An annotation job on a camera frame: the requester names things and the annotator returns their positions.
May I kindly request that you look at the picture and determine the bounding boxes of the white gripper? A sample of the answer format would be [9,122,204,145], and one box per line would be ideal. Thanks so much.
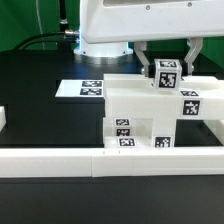
[80,0,224,77]

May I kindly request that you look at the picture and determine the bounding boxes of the white chair back frame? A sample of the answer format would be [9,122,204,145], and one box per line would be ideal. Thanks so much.
[104,74,224,120]

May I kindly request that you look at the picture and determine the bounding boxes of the white chair seat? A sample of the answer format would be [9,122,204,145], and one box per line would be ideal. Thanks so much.
[103,117,152,141]

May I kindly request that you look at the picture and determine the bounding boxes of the white right fence bar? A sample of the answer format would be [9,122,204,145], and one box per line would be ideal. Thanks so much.
[205,120,224,145]

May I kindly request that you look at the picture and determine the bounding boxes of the white fence bar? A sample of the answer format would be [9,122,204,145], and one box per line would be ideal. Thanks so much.
[0,147,224,178]
[205,120,224,145]

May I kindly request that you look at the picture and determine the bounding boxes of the white base tag plate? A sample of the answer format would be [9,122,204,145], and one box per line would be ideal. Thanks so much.
[55,80,104,98]

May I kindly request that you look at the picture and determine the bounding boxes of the black pole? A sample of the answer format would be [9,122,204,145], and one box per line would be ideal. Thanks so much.
[58,0,68,32]

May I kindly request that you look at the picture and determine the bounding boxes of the white front fence bar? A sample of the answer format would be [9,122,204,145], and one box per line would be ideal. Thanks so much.
[0,147,224,178]

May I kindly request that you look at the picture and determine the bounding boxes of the white left fence piece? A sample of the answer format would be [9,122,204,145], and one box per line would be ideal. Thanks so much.
[0,106,6,132]

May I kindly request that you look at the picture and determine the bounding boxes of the black cable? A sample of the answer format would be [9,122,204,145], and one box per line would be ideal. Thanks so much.
[13,29,81,51]

